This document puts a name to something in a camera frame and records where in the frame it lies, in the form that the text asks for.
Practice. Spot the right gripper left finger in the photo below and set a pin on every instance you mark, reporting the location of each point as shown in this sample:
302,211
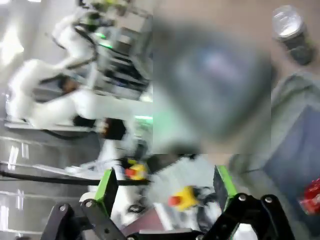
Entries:
110,190

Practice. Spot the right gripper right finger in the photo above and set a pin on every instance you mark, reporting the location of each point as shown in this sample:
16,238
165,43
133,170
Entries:
222,190

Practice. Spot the red packet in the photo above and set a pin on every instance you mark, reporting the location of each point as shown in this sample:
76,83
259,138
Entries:
311,197

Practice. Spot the black drink can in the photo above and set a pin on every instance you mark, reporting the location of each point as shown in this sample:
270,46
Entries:
293,37

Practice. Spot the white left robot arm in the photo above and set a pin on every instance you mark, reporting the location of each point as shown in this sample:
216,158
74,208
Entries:
37,100

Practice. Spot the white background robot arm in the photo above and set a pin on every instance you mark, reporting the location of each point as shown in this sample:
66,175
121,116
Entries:
72,32

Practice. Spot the grey basket labelled Can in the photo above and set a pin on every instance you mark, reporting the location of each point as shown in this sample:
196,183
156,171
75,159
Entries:
295,130

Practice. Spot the grey basket labelled Plastic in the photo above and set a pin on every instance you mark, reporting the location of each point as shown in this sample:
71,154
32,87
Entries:
212,75

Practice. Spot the yellow emergency stop button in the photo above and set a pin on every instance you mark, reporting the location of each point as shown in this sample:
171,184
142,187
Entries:
185,197
136,171

